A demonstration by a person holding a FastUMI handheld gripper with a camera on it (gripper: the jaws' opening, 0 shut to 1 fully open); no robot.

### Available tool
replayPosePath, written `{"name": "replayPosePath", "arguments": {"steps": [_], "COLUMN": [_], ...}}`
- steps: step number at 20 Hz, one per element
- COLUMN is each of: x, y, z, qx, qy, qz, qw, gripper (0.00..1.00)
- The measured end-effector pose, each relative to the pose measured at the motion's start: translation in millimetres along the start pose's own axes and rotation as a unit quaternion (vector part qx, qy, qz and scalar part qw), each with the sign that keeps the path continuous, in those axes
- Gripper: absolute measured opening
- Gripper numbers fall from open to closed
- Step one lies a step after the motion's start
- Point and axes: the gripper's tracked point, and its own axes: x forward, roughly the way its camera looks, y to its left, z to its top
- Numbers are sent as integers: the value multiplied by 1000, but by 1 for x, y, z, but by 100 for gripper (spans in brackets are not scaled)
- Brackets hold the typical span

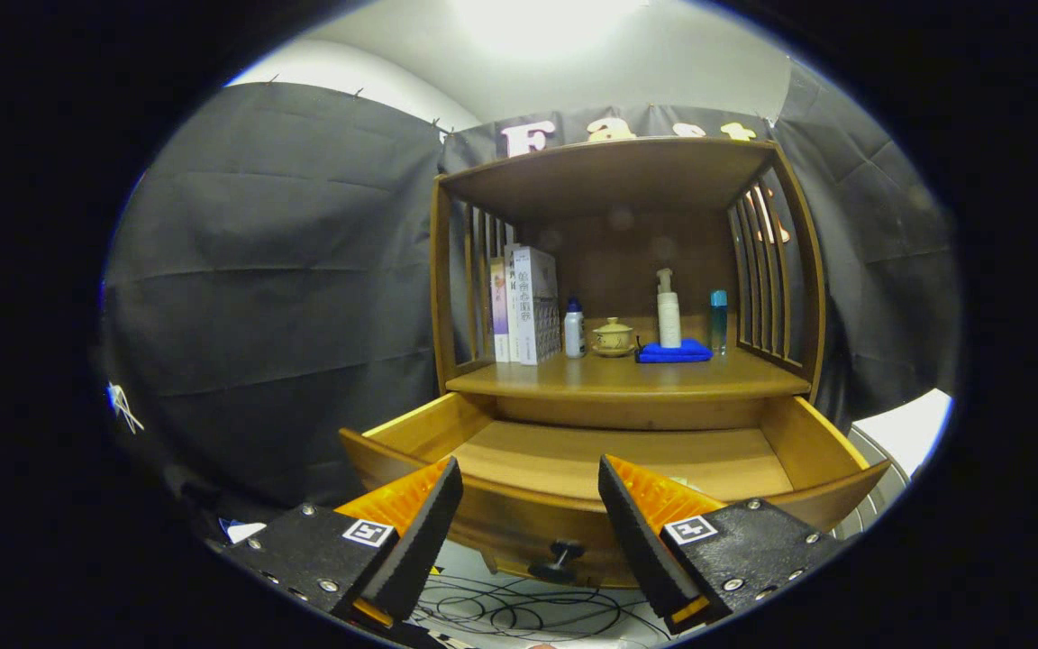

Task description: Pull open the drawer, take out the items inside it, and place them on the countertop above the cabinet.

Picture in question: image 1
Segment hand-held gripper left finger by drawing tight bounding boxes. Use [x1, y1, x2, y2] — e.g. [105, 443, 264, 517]
[213, 455, 466, 632]

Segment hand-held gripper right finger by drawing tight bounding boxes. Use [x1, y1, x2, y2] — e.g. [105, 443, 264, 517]
[597, 453, 849, 635]

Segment wooden drawer with black knob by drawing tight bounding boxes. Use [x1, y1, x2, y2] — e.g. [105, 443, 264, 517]
[339, 392, 892, 589]

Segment wooden countertop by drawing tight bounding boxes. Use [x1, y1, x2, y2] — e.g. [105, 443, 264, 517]
[445, 347, 813, 402]

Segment white filing cabinet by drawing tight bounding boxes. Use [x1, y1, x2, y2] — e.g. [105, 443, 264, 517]
[830, 388, 954, 542]

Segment brown wooden cabinet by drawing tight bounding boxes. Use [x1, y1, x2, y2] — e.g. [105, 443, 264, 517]
[429, 135, 828, 432]

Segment blue folded cloth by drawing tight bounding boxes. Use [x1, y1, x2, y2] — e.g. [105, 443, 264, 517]
[635, 338, 715, 364]

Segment yellow lidded tea bowl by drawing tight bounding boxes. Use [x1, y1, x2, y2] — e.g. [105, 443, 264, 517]
[591, 317, 637, 358]

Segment white bottle with blue cap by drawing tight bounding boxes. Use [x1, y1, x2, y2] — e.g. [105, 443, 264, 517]
[563, 298, 587, 360]

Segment white pump bottle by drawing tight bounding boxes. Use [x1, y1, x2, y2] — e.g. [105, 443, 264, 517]
[656, 268, 683, 349]

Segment purple book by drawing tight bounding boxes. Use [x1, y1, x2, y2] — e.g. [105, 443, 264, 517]
[489, 257, 511, 363]

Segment white patterned book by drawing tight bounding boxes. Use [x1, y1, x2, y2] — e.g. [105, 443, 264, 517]
[514, 246, 563, 366]

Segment black floor cables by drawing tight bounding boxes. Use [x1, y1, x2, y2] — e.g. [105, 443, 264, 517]
[411, 568, 664, 645]

